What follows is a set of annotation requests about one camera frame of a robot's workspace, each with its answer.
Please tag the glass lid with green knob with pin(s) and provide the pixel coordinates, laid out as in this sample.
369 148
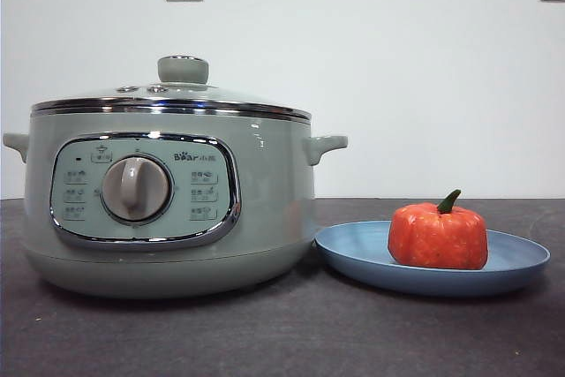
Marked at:
183 70

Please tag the orange pumpkin with green stem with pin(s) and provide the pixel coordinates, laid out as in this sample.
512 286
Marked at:
439 236

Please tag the pale green electric steamer pot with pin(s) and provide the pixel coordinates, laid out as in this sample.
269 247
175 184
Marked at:
273 174

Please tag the blue round plate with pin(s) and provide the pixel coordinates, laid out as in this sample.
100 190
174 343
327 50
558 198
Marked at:
353 249

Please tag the grey round control dial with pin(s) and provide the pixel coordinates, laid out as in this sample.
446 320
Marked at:
136 187

